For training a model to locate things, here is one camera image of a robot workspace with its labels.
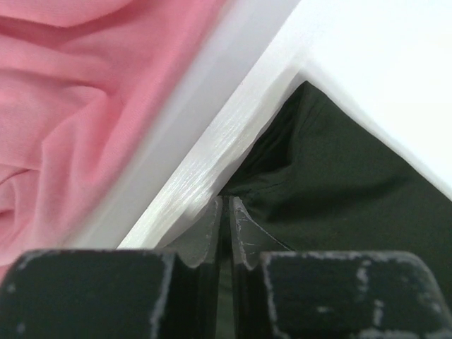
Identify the white plastic basket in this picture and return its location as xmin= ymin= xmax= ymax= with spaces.
xmin=62 ymin=1 xmax=297 ymax=249

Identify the black t-shirt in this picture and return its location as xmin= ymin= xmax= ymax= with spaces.
xmin=165 ymin=80 xmax=452 ymax=308

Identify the pink t-shirt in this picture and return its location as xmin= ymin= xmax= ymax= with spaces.
xmin=1 ymin=1 xmax=225 ymax=271

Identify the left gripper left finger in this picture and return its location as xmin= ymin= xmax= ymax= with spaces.
xmin=1 ymin=198 xmax=222 ymax=338

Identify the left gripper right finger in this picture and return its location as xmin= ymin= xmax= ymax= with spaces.
xmin=228 ymin=197 xmax=451 ymax=338

